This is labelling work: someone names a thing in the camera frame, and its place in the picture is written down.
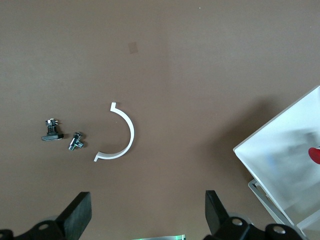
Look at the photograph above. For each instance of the black switch part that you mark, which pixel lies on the black switch part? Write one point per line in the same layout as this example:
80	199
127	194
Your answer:
51	137

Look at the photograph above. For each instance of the white plastic drawer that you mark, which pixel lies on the white plastic drawer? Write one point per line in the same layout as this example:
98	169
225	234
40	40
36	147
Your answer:
270	160

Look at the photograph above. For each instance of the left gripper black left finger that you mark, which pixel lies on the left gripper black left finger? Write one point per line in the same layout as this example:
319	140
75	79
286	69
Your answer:
75	215

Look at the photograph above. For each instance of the red push button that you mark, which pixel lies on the red push button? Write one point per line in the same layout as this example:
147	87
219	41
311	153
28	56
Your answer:
315	156

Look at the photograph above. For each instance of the small metal fitting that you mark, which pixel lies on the small metal fitting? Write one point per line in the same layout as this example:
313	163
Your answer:
75	142

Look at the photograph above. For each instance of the white drawer cabinet housing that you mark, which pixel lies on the white drawer cabinet housing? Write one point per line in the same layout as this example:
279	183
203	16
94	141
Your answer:
265	196

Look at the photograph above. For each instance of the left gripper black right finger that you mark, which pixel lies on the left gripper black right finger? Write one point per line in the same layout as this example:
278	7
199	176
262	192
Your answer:
216	215

